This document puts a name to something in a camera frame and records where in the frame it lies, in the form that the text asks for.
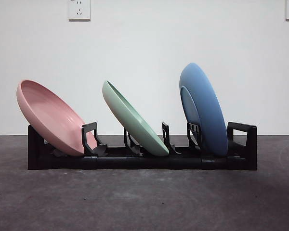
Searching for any light green round plate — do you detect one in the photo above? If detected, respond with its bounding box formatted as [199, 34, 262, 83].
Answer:
[102, 80, 170, 157]

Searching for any pink round plate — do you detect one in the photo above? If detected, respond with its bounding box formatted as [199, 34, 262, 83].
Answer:
[16, 79, 98, 156]

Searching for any blue round plate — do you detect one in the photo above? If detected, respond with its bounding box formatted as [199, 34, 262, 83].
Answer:
[179, 62, 228, 157]

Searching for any black plastic dish rack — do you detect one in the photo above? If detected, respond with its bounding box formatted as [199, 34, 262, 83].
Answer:
[27, 121, 258, 171]

